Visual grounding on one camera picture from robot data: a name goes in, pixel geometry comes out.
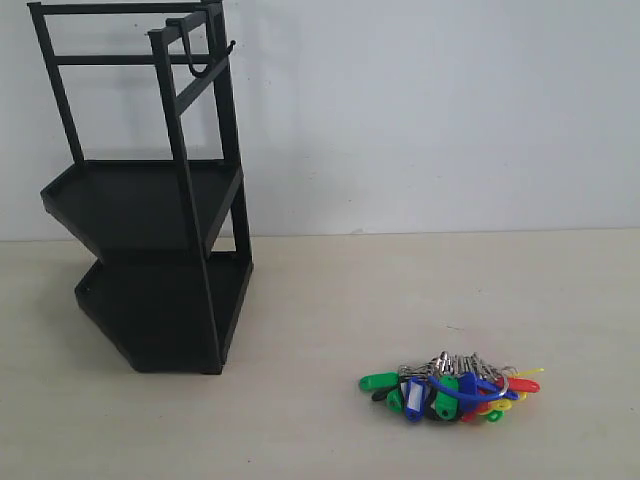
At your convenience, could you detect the black two-tier metal rack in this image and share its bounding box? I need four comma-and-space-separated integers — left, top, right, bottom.
29, 1, 253, 375

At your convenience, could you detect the colourful key tag bunch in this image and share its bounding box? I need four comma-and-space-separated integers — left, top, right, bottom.
358, 351, 540, 424

